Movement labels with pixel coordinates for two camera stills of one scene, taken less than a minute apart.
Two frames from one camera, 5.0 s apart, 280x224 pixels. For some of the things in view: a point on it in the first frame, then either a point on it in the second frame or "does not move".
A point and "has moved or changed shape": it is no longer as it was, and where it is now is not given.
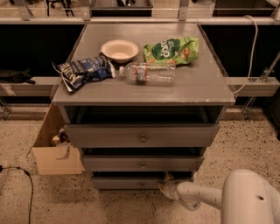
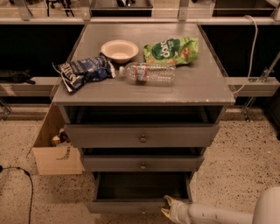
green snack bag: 172,52 does not move
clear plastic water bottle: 149,73 does not move
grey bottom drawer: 129,183 has moved or changed shape
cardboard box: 54,160 does not move
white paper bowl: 119,51 does not move
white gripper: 170,189 → 178,210
